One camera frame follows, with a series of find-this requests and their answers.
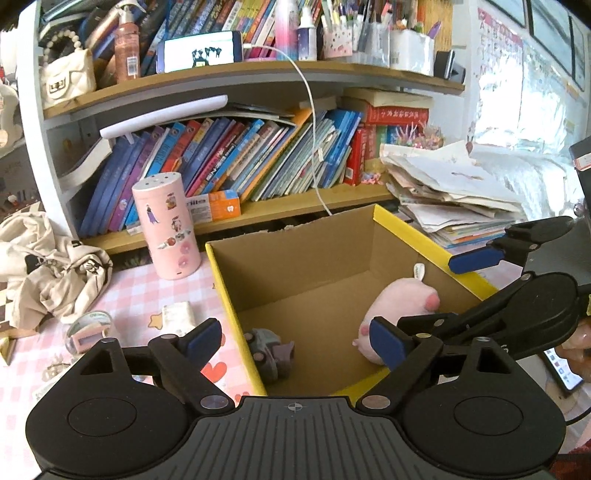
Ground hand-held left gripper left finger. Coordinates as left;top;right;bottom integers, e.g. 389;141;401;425
69;318;236;414

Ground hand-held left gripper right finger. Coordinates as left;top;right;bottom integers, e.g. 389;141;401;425
353;316;518;414

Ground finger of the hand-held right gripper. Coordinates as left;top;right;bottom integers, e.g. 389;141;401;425
397;272;581;360
448;216;575;274

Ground pink plush toy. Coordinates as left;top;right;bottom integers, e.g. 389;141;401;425
353;263;441;366

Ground grey toy car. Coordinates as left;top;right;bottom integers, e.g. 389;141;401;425
243;328;296;383

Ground yellow cardboard box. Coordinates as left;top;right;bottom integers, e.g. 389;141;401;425
204;204;499;398

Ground pearl hair clip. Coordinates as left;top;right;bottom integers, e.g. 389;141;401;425
41;362;70;384

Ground pink checkered desktop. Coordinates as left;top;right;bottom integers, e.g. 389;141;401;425
0;249;259;462

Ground person's right hand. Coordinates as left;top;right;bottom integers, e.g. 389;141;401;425
556;320;591;384

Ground white tissue packet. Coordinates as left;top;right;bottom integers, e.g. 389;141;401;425
161;301;199;337

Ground stack of papers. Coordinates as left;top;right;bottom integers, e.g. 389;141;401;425
379;141;527;254

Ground pink cylinder with stickers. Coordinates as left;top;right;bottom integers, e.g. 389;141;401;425
131;172;201;281

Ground smartphone with chat screen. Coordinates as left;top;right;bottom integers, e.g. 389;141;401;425
542;348;585;398

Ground orange white small box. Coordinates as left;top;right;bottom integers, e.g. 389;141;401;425
185;189;242;224

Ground colourful paper flowers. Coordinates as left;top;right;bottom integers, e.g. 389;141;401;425
388;122;444;148

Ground beige cloth bag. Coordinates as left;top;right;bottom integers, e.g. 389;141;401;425
0;210;114;330

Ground row of colourful books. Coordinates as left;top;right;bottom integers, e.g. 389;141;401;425
60;97;437;238

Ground dark red clothing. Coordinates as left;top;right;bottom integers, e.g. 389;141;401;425
551;455;591;480

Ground wooden chessboard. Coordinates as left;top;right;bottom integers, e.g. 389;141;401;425
0;277;12;330

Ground black framed picture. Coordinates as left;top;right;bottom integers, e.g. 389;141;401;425
529;0;575;77
570;18;588;90

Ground white lamp bar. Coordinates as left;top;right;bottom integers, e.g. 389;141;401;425
99;95;229;139

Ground pen holder with pens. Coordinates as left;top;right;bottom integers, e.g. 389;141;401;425
321;0;393;65

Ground white wooden bookshelf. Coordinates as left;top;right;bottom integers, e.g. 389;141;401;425
16;0;467;257

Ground smartphone with white screen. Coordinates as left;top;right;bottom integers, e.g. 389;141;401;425
156;30;244;75

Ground pink pump bottle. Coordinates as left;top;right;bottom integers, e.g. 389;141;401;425
113;2;141;84

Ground row of dark books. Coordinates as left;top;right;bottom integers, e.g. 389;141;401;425
39;0;324;77

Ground wall calendar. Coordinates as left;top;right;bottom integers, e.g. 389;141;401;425
475;7;525;134

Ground white charging cable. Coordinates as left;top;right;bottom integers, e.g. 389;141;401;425
243;44;345;217

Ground white handbag with pearl handle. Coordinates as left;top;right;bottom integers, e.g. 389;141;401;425
39;30;98;110

